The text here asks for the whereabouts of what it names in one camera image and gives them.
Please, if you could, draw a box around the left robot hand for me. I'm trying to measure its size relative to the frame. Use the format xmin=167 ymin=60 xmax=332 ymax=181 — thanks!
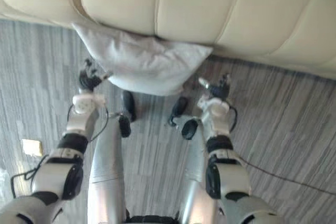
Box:
xmin=79 ymin=59 xmax=114 ymax=91

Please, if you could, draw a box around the cream leather sofa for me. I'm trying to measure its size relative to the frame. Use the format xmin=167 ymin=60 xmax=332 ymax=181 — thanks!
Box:
xmin=0 ymin=0 xmax=336 ymax=80

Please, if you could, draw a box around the right silver robot leg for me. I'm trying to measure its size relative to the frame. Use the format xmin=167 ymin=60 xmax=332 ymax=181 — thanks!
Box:
xmin=167 ymin=97 xmax=218 ymax=224

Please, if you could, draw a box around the left silver robot leg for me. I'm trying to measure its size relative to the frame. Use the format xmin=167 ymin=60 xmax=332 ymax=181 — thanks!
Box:
xmin=83 ymin=90 xmax=137 ymax=224

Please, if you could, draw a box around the black tether cable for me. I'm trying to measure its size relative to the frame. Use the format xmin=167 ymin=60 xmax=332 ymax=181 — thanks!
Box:
xmin=240 ymin=157 xmax=336 ymax=196

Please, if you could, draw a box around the silver robot leg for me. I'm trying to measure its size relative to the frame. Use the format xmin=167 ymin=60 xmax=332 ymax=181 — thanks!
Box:
xmin=83 ymin=90 xmax=137 ymax=224
xmin=167 ymin=97 xmax=218 ymax=224

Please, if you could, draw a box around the black robot waist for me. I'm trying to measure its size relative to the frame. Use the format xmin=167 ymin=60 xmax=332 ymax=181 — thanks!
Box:
xmin=124 ymin=209 xmax=182 ymax=224

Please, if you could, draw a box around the light grey cushion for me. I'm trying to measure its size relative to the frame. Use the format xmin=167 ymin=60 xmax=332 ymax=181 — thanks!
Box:
xmin=71 ymin=22 xmax=213 ymax=97

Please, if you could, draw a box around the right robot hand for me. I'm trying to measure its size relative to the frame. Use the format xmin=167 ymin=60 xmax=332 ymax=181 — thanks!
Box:
xmin=198 ymin=72 xmax=232 ymax=99

